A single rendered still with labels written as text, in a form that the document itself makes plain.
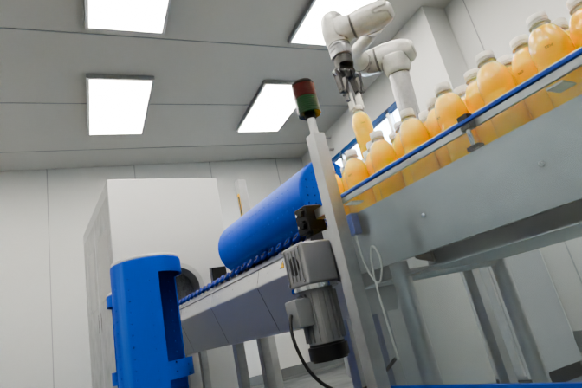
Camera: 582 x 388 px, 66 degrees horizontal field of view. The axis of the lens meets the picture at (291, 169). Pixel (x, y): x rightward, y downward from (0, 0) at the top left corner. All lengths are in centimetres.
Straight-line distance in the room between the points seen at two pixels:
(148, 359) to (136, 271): 33
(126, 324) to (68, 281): 475
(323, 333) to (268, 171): 637
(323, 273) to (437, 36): 384
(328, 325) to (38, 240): 577
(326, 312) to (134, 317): 85
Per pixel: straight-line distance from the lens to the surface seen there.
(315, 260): 131
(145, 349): 188
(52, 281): 665
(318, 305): 130
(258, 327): 222
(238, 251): 222
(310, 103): 121
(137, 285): 190
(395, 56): 236
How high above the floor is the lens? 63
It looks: 19 degrees up
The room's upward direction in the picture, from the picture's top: 13 degrees counter-clockwise
